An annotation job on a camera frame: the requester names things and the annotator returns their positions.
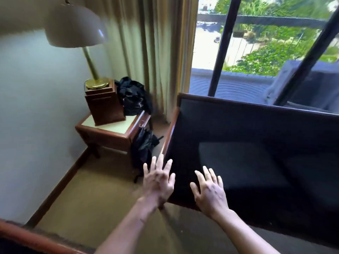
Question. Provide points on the person's left hand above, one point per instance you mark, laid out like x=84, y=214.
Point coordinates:
x=156, y=185

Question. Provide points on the person's right hand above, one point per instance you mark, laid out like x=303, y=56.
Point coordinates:
x=211, y=195

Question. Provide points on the person's left thumb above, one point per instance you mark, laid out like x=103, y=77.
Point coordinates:
x=172, y=181

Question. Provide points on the person's right little finger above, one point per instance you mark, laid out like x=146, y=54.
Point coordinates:
x=220, y=181

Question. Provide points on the person's right thumb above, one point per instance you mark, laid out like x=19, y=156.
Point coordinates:
x=194, y=190

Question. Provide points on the person's left middle finger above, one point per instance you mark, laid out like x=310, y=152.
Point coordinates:
x=160, y=163

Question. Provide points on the person's right middle finger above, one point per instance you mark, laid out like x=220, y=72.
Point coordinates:
x=207, y=174

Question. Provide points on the person's left little finger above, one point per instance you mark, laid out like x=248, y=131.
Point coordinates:
x=146, y=170

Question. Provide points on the person's left forearm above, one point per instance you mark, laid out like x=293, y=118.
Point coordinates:
x=127, y=227

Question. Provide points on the person's right forearm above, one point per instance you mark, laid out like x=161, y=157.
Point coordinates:
x=243, y=235

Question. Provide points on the black backpack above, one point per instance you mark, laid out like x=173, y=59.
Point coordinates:
x=144, y=150

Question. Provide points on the wooden side table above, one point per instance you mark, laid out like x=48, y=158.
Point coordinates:
x=114, y=134

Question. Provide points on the black crumpled garment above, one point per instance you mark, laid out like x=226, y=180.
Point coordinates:
x=132, y=96

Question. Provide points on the brown wooden box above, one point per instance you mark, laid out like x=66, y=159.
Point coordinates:
x=104, y=105

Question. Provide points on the beige curtain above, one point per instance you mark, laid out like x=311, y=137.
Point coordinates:
x=148, y=50

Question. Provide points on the grey outdoor unit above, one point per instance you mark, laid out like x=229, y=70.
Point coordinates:
x=312, y=84

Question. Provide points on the brass lamp with white shade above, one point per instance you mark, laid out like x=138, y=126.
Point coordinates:
x=75, y=29

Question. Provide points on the dark balcony railing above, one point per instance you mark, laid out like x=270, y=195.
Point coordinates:
x=264, y=21

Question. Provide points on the black sofa with wooden frame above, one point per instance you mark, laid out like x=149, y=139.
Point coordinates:
x=251, y=161

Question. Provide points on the black window frame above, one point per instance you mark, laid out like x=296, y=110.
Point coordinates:
x=225, y=47

